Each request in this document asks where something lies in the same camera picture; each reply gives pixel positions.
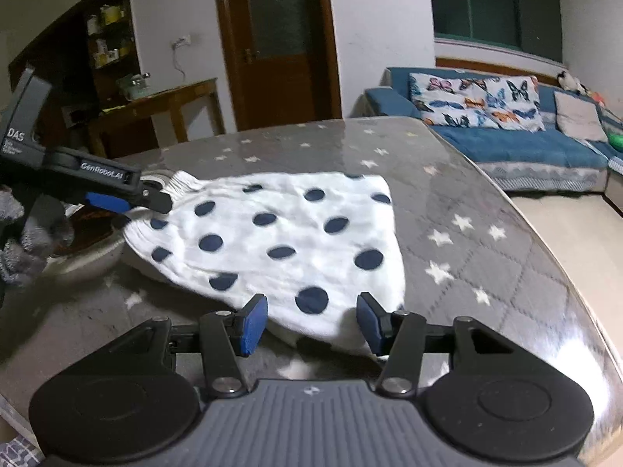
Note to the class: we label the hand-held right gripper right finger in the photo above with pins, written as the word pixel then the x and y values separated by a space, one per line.
pixel 371 323

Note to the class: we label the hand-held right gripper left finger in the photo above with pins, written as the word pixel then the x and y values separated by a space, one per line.
pixel 252 326

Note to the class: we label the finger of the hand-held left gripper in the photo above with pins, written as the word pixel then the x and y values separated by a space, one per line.
pixel 104 202
pixel 155 200

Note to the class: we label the white polka dot pants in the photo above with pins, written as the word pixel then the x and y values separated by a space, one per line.
pixel 292 233

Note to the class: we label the person's left hand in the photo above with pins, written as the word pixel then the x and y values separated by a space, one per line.
pixel 34 238

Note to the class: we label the round induction cooktop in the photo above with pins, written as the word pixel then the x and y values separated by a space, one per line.
pixel 92 236

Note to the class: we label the wooden side table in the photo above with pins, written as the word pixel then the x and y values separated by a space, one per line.
pixel 160 99

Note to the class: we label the pale green container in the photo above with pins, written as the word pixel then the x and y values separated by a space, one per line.
pixel 132 86

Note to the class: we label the dark wooden cabinet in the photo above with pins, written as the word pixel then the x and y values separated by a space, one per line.
pixel 92 58

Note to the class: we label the brown wooden door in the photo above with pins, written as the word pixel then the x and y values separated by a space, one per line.
pixel 280 48

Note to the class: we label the blue sofa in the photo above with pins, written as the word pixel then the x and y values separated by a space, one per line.
pixel 535 155

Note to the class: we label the butterfly print pillow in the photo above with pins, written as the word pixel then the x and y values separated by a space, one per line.
pixel 479 102

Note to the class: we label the beige square pillow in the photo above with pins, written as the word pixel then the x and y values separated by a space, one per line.
pixel 579 116

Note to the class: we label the green round object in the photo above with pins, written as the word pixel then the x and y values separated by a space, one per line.
pixel 617 140

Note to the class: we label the black white plush toy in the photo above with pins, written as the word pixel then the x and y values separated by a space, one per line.
pixel 570 82

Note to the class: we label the green framed window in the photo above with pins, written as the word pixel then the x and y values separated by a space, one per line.
pixel 496 5

